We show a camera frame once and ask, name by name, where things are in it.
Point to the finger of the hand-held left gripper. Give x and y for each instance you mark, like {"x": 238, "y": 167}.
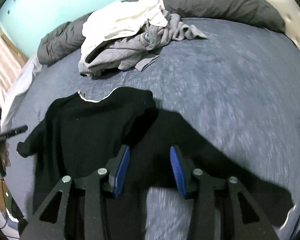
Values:
{"x": 15, "y": 130}

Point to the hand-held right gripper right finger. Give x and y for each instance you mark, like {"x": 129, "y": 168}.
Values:
{"x": 177, "y": 172}

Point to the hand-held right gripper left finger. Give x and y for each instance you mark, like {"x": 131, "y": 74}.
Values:
{"x": 120, "y": 172}

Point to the black sweater with white trim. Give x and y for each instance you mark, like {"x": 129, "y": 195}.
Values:
{"x": 90, "y": 130}

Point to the cardboard box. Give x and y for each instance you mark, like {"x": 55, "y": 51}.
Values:
{"x": 0, "y": 195}

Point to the dark green object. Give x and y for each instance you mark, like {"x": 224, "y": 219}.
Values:
{"x": 11, "y": 205}

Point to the pale pink curtain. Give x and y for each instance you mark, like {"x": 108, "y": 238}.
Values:
{"x": 0, "y": 55}

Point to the wooden board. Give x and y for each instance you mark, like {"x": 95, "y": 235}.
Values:
{"x": 15, "y": 51}

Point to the bed with blue sheet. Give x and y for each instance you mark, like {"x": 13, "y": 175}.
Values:
{"x": 227, "y": 80}

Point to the heathered grey sweatshirt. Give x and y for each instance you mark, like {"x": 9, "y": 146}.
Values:
{"x": 110, "y": 57}

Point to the plain grey garment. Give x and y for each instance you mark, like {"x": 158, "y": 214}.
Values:
{"x": 180, "y": 27}

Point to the white garment with black trim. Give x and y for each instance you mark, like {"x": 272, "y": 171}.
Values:
{"x": 120, "y": 20}

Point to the dark grey rolled duvet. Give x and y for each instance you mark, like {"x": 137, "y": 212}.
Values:
{"x": 215, "y": 2}

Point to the cream tufted headboard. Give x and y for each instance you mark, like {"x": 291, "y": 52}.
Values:
{"x": 290, "y": 10}

